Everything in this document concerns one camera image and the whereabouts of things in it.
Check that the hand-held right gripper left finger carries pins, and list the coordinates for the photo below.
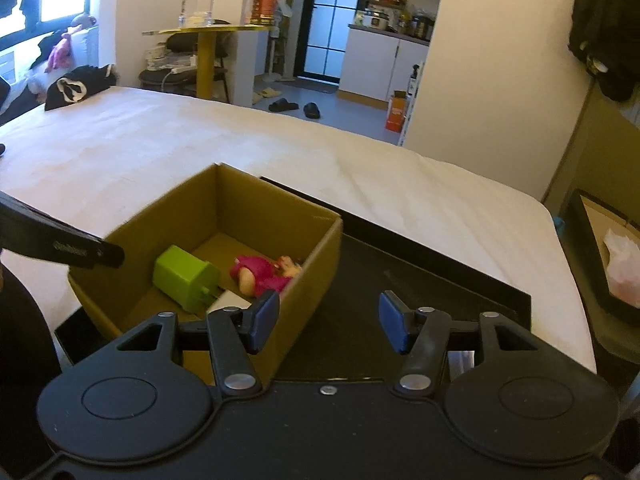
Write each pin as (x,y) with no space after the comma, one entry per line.
(262,320)

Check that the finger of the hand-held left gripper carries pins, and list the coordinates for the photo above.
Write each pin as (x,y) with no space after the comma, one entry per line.
(70,247)

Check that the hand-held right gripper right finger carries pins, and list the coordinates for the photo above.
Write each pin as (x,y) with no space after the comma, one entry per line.
(395,322)

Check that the brown cardboard box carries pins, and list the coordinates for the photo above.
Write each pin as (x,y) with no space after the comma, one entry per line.
(300,305)

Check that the pink doll figurine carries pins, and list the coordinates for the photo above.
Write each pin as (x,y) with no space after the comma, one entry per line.
(257,272)

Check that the black rectangular tray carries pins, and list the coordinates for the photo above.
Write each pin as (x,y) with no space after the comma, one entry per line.
(360,280)

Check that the green plug charger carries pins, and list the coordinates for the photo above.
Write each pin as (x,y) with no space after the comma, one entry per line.
(182,275)

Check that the black cloth with white print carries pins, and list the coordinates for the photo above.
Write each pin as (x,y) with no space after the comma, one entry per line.
(80,85)

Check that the white bed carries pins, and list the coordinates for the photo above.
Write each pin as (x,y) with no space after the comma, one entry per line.
(250,140)

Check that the black chair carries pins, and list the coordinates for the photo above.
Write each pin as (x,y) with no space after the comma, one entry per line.
(160,77)

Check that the pink plush toy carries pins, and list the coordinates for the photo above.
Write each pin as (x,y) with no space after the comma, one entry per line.
(60,50)

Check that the black framed shallow box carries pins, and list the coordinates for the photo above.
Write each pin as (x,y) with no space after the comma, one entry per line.
(580,230)

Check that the orange carton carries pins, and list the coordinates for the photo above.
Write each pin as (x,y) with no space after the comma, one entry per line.
(396,112)

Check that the pile of white items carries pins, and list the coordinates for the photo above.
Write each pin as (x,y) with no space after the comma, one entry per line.
(167,60)

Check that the black slipper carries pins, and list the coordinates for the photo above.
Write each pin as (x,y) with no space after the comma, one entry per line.
(283,106)
(311,110)

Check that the beige slipper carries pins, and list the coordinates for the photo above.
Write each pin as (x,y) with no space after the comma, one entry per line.
(267,94)

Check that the yellow round table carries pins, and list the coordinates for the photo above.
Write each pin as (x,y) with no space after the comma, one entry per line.
(206,60)

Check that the white plastic bag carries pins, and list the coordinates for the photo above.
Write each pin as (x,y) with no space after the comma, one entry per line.
(622,265)

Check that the white kitchen cabinet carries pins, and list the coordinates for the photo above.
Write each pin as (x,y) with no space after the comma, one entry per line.
(375,65)

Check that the brown cardboard sheet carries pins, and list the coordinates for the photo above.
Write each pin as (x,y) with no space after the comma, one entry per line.
(595,155)

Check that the white standing fan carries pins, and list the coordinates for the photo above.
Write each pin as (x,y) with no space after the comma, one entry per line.
(275,55)

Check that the black framed glass door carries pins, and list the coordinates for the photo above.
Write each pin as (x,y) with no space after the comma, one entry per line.
(327,25)

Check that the white rice cooker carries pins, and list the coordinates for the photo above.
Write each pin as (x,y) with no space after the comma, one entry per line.
(374,20)

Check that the red box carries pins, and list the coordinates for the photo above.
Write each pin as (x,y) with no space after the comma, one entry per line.
(263,7)

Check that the black hanging clothing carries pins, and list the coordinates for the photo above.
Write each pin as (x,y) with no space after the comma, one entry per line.
(605,25)

